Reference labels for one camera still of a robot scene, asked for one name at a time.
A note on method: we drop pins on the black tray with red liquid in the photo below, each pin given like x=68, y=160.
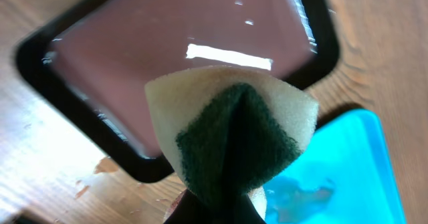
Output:
x=93, y=61

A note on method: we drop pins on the blue plastic serving tray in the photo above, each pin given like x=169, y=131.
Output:
x=345, y=176

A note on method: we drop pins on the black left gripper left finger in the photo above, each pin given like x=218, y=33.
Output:
x=187, y=209

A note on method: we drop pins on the green scrubbing sponge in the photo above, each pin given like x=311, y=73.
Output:
x=227, y=131

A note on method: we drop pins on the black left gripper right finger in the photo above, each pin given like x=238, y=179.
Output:
x=244, y=212

